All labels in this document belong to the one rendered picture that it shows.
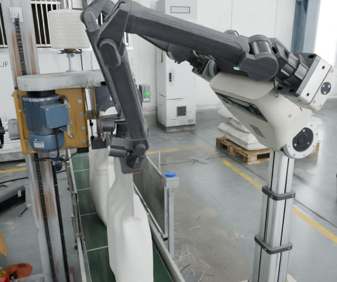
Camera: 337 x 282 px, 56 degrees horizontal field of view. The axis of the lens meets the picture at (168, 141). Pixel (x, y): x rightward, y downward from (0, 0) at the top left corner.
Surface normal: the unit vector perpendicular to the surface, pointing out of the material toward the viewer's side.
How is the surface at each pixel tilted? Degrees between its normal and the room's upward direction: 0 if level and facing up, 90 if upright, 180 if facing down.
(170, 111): 90
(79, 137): 90
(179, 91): 90
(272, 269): 90
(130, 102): 121
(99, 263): 0
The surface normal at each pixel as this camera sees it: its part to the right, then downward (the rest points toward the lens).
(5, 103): 0.34, 0.29
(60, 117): 0.70, 0.22
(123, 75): 0.04, 0.76
